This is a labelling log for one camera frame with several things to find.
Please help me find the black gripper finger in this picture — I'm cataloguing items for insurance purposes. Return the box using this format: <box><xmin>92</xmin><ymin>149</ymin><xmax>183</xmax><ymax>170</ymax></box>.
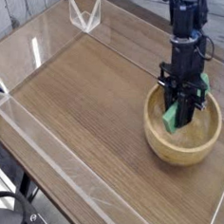
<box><xmin>176</xmin><ymin>92</ymin><xmax>196</xmax><ymax>129</ymax></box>
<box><xmin>163</xmin><ymin>86</ymin><xmax>177</xmax><ymax>110</ymax></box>

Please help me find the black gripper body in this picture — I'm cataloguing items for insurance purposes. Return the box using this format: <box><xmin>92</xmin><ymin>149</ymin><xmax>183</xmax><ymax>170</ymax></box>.
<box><xmin>156</xmin><ymin>35</ymin><xmax>214</xmax><ymax>112</ymax></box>

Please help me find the green rectangular block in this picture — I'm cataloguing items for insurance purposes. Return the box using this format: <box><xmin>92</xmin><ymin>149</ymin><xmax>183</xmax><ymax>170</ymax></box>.
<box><xmin>162</xmin><ymin>72</ymin><xmax>210</xmax><ymax>134</ymax></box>

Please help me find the light wooden bowl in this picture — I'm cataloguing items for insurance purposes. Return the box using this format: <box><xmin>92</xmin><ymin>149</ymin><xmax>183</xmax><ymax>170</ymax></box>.
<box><xmin>143</xmin><ymin>85</ymin><xmax>223</xmax><ymax>166</ymax></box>

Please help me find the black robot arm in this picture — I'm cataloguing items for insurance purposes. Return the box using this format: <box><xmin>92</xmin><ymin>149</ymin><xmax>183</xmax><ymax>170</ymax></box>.
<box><xmin>159</xmin><ymin>0</ymin><xmax>213</xmax><ymax>133</ymax></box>

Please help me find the black table leg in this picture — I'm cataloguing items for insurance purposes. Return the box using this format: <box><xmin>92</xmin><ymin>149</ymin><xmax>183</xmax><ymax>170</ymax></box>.
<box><xmin>19</xmin><ymin>173</ymin><xmax>31</xmax><ymax>196</ymax></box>

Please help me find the clear acrylic tray wall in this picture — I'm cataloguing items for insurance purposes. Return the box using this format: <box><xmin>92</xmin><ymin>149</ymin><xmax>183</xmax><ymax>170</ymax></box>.
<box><xmin>0</xmin><ymin>0</ymin><xmax>224</xmax><ymax>224</ymax></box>

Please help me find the black metal bracket base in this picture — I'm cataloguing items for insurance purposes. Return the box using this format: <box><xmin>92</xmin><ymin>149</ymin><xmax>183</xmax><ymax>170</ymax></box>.
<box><xmin>12</xmin><ymin>191</ymin><xmax>55</xmax><ymax>224</ymax></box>

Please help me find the black cable loop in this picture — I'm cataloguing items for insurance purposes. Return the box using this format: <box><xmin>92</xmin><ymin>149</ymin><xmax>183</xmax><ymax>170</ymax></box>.
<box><xmin>0</xmin><ymin>190</ymin><xmax>32</xmax><ymax>224</ymax></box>

